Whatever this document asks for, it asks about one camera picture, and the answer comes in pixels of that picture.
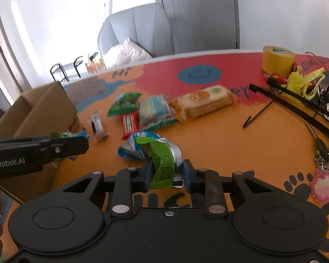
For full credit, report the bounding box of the yellow plastic bag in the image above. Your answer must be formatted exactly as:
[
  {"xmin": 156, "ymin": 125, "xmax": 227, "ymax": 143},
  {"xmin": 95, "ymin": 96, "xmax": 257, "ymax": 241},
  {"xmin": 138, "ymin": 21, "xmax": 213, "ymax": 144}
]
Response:
[{"xmin": 286, "ymin": 67, "xmax": 327, "ymax": 101}]

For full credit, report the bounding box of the brown-framed side door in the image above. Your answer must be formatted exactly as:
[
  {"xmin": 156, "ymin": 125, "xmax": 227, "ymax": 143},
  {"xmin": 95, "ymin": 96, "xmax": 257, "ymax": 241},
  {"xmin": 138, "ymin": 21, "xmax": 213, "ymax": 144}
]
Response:
[{"xmin": 0, "ymin": 9, "xmax": 31, "ymax": 105}]

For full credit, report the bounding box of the yellow tape roll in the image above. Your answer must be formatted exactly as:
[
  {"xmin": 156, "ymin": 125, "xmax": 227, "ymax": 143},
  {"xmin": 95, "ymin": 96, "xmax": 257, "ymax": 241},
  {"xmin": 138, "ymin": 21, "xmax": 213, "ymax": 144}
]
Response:
[{"xmin": 262, "ymin": 46, "xmax": 296, "ymax": 77}]

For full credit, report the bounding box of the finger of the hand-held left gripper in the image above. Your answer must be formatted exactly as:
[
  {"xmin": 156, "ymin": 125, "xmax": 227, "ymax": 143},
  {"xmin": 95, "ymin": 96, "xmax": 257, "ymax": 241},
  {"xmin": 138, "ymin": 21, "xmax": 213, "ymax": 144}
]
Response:
[{"xmin": 0, "ymin": 136, "xmax": 90, "ymax": 170}]

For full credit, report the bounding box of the white dotted pillow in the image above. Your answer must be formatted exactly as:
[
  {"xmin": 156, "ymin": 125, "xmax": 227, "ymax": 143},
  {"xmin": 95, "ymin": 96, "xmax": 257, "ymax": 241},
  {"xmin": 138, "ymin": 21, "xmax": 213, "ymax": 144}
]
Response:
[{"xmin": 103, "ymin": 38, "xmax": 153, "ymax": 69}]

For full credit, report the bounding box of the teal cracker packet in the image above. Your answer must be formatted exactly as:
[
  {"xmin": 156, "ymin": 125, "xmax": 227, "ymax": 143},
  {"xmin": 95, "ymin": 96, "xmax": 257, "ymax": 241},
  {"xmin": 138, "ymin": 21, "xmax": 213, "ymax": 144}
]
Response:
[{"xmin": 138, "ymin": 94, "xmax": 179, "ymax": 131}]

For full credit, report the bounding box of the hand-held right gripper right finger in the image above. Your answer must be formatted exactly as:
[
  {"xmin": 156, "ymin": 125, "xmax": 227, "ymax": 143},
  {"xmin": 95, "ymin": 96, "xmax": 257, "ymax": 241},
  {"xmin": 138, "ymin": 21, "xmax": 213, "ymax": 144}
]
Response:
[{"xmin": 182, "ymin": 159, "xmax": 291, "ymax": 216}]

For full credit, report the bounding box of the black shoe rack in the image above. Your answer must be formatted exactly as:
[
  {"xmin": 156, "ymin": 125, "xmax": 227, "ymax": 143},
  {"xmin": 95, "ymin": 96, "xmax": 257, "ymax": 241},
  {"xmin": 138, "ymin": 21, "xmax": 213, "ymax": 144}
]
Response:
[{"xmin": 50, "ymin": 55, "xmax": 84, "ymax": 84}]

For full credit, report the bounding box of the blue and green snack packet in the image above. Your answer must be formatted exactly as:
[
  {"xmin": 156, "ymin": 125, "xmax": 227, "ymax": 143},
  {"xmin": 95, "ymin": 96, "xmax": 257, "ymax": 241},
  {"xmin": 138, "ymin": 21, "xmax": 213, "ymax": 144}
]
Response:
[{"xmin": 51, "ymin": 127, "xmax": 90, "ymax": 161}]

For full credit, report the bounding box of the pink keychain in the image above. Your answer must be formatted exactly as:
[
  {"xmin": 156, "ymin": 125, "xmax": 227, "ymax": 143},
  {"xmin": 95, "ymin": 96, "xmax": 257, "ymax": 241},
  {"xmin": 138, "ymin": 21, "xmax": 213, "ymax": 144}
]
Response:
[{"xmin": 311, "ymin": 167, "xmax": 329, "ymax": 205}]

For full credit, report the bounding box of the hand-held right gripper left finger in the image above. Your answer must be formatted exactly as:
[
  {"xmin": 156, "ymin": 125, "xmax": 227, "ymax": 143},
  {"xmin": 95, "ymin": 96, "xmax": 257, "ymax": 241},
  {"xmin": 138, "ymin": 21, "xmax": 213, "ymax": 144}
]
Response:
[{"xmin": 63, "ymin": 159, "xmax": 154, "ymax": 217}]

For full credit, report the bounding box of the orange biscuit packet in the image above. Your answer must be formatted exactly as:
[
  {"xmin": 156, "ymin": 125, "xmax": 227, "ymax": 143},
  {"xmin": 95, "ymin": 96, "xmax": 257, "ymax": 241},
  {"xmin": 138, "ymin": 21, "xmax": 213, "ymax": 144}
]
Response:
[{"xmin": 168, "ymin": 85, "xmax": 240, "ymax": 121}]

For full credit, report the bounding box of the red candy packet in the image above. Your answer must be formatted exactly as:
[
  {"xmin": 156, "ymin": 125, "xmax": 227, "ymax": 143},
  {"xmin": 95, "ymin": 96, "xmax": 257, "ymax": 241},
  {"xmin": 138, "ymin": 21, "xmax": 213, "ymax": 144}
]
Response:
[{"xmin": 121, "ymin": 112, "xmax": 140, "ymax": 140}]

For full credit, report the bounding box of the green silver-edged snack packet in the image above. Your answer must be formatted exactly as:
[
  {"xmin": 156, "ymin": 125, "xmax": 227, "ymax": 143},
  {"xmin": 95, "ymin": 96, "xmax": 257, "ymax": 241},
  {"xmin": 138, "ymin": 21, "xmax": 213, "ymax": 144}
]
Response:
[{"xmin": 134, "ymin": 136, "xmax": 185, "ymax": 189}]

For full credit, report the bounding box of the grey door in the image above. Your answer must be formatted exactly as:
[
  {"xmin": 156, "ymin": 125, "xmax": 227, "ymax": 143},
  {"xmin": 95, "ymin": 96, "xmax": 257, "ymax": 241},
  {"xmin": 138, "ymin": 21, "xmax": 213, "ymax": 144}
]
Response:
[{"xmin": 150, "ymin": 0, "xmax": 240, "ymax": 55}]

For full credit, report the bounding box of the grey armchair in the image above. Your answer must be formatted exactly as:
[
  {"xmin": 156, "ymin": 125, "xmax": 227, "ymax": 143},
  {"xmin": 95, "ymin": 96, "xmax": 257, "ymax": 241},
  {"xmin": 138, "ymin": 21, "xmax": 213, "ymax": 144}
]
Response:
[{"xmin": 98, "ymin": 3, "xmax": 176, "ymax": 69}]

